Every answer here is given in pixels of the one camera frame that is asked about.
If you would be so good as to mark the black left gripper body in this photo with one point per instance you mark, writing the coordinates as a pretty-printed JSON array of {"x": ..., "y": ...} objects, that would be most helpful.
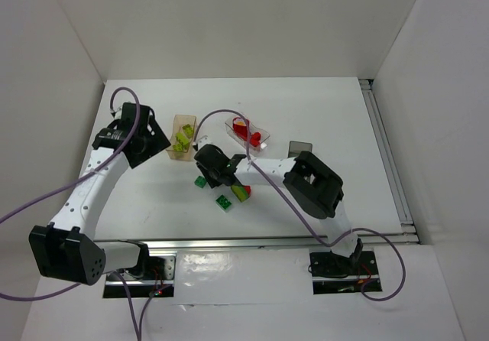
[{"x": 153, "y": 138}]

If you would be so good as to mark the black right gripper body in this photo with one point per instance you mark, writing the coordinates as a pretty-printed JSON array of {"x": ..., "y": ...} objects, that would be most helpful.
[{"x": 213, "y": 178}]

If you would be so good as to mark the lime 2x4 lego brick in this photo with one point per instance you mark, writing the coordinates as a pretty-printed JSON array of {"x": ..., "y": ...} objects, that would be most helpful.
[{"x": 182, "y": 143}]

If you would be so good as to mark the lime 2x2 lego brick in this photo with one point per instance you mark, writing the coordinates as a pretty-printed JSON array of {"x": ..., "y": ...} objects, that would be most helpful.
[{"x": 188, "y": 131}]

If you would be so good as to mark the lime red striped arch lego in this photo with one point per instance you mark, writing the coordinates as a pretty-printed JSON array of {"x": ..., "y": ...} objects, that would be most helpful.
[{"x": 242, "y": 193}]

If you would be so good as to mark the red 2x4 lego brick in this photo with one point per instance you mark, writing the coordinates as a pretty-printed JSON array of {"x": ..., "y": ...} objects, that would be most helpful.
[{"x": 256, "y": 140}]

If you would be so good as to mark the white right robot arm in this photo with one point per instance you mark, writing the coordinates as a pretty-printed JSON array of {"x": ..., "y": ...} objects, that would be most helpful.
[{"x": 312, "y": 190}]

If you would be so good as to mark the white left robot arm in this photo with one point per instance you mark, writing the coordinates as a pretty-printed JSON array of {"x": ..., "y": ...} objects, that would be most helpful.
[{"x": 65, "y": 249}]

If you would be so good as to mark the dark green 2x2 lego brick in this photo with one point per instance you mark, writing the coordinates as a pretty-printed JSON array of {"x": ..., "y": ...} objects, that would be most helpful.
[{"x": 200, "y": 182}]

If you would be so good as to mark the tan translucent plastic container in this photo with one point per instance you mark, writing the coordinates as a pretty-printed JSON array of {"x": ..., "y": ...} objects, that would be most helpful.
[{"x": 178, "y": 122}]

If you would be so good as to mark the dark green printed lego brick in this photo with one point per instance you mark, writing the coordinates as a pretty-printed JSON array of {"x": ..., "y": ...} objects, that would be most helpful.
[{"x": 223, "y": 202}]

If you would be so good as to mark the clear plastic container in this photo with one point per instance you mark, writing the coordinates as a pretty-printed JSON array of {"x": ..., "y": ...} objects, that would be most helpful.
[{"x": 251, "y": 129}]

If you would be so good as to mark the grey translucent plastic container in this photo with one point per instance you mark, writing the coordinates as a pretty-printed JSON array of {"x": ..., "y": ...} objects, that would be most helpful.
[{"x": 297, "y": 147}]

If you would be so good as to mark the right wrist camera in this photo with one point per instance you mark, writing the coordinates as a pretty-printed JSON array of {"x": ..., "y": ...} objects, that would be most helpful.
[{"x": 202, "y": 140}]

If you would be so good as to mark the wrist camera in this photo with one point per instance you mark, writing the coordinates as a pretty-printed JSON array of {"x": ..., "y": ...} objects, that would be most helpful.
[
  {"x": 116, "y": 111},
  {"x": 202, "y": 140}
]

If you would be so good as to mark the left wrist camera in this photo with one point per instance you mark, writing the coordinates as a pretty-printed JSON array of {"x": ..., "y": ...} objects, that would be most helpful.
[{"x": 116, "y": 111}]

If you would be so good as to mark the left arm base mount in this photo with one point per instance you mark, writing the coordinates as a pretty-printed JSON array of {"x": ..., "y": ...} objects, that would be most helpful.
[{"x": 157, "y": 280}]

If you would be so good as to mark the aluminium mounting rail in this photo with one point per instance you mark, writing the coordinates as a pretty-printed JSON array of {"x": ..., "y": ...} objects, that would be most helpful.
[{"x": 213, "y": 245}]

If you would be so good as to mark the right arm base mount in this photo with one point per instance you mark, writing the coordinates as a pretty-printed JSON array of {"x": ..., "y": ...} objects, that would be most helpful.
[{"x": 333, "y": 275}]

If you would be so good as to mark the aluminium side rail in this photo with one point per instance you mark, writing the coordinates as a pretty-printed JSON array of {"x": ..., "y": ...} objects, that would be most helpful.
[{"x": 403, "y": 211}]

